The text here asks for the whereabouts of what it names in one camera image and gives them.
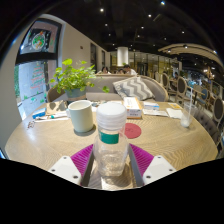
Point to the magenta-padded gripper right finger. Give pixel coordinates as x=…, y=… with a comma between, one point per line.
x=158, y=168

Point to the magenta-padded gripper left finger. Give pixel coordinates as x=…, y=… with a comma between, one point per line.
x=66, y=168

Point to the clear plastic water bottle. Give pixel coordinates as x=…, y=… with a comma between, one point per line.
x=110, y=150

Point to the flat round red coaster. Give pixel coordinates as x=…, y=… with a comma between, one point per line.
x=134, y=131

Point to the white tube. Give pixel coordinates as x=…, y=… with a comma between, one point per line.
x=53, y=117

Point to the white ceramic mug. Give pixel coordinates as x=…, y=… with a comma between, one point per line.
x=81, y=116

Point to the white printed paper sheet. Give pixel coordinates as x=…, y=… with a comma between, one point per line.
x=156, y=113

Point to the pill blister pack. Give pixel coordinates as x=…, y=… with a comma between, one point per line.
x=31, y=125

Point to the white napkin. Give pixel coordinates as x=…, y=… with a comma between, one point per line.
x=174, y=113

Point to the clear plastic cup with straw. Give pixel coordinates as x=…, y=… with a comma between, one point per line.
x=186, y=116

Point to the small blue flat box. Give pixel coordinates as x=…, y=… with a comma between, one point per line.
x=39, y=114

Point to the small white and blue box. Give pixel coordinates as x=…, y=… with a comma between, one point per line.
x=151, y=106

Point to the yellow card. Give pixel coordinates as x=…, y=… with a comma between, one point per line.
x=175, y=106

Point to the dark tufted chair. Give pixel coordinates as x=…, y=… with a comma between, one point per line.
x=208, y=125

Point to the white and orange box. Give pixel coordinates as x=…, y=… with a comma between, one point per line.
x=132, y=107

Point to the group of dining chairs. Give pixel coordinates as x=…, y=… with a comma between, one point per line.
x=181, y=88

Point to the grey chevron cushion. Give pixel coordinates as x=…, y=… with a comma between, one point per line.
x=133, y=88

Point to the green potted plant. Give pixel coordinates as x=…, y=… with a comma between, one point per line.
x=73, y=80

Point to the grey curved sofa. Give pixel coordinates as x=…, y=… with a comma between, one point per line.
x=106, y=87

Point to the person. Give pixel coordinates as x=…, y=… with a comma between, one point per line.
x=128, y=70
x=104, y=70

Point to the framed food poster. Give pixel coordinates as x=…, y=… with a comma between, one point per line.
x=40, y=38

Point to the group of ceiling lights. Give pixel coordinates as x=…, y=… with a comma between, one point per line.
x=150, y=15

